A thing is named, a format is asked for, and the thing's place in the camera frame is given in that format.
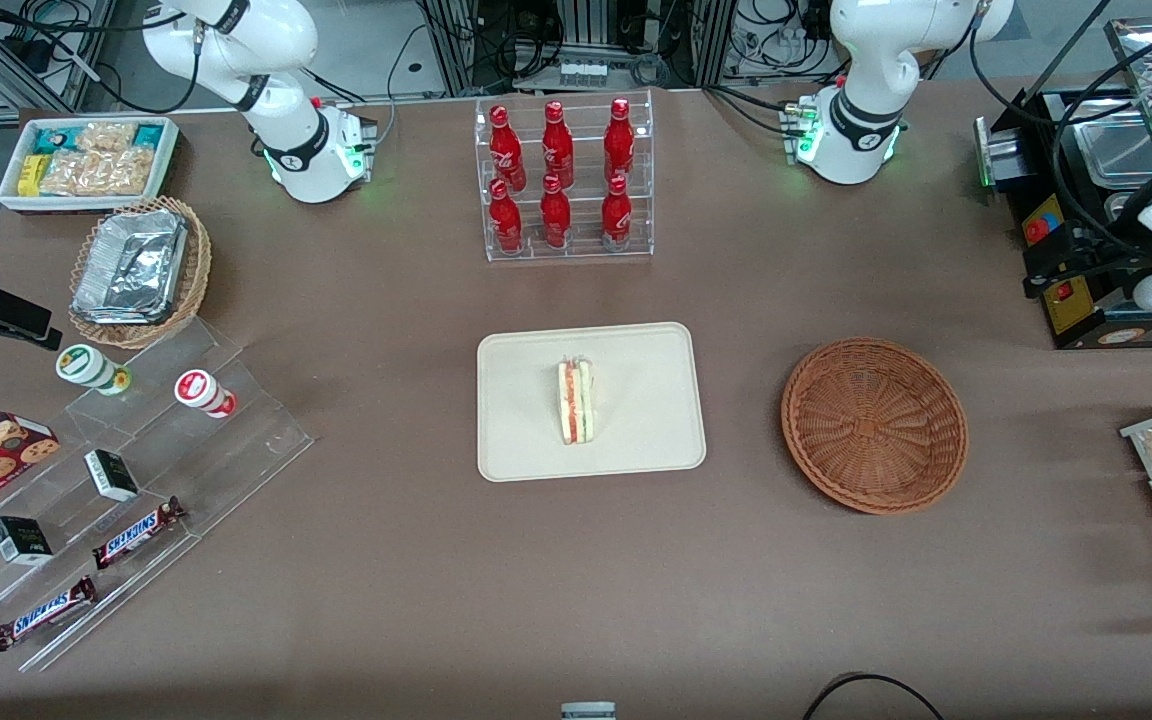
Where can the oval light wicker basket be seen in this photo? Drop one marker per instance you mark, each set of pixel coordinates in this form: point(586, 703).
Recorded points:
point(194, 270)

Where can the white rectangular snack bin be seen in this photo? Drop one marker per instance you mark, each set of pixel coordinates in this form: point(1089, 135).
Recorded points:
point(8, 185)

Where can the black food warmer machine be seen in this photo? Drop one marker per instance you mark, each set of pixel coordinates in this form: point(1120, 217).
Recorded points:
point(1076, 320)

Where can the white cup red lid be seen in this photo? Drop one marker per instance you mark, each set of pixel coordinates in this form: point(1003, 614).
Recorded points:
point(200, 390)

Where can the clear cracker bag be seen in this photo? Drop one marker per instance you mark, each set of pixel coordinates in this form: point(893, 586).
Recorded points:
point(71, 174)
point(128, 170)
point(106, 136)

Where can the white cup green lid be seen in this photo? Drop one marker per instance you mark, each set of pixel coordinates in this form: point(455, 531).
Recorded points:
point(86, 366)

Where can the aluminium frame rack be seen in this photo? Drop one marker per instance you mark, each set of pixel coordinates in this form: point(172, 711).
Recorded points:
point(456, 45)

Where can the small grey device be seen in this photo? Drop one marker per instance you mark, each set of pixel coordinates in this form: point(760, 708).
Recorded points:
point(588, 712)

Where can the round brown wicker basket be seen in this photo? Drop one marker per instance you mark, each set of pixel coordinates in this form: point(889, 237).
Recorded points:
point(876, 425)

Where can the clear acrylic stepped stand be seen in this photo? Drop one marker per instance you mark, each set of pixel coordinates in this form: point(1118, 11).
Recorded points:
point(226, 460)

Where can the steel warmer pan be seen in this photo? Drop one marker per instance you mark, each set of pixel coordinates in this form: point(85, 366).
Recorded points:
point(1121, 150)
point(1124, 205)

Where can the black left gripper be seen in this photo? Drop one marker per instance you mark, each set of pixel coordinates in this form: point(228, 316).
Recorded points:
point(1102, 249)

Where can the teal snack packet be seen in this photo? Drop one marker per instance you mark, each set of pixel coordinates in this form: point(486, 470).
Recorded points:
point(149, 135)
point(54, 139)

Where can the triangular sandwich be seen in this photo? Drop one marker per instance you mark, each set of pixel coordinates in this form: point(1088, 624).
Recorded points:
point(576, 405)

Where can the beige plastic tray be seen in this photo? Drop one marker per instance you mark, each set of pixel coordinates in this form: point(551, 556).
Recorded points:
point(646, 400)

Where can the yellow snack packet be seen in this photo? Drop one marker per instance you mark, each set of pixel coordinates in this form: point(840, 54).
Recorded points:
point(31, 175)

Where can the Snickers bar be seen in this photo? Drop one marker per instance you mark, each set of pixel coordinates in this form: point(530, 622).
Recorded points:
point(44, 613)
point(136, 534)

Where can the red cola bottle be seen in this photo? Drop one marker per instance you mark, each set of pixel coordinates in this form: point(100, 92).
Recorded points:
point(617, 218)
point(619, 135)
point(557, 140)
point(506, 222)
point(555, 218)
point(505, 140)

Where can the small black box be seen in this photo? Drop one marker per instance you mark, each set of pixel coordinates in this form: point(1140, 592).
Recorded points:
point(21, 541)
point(112, 475)

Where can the clear acrylic bottle rack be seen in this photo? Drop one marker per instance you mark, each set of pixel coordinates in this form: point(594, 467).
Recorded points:
point(581, 252)

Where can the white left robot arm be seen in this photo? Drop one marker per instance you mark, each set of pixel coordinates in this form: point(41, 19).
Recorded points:
point(866, 60)

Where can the silver foil tray stack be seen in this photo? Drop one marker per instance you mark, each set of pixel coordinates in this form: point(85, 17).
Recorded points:
point(131, 265)

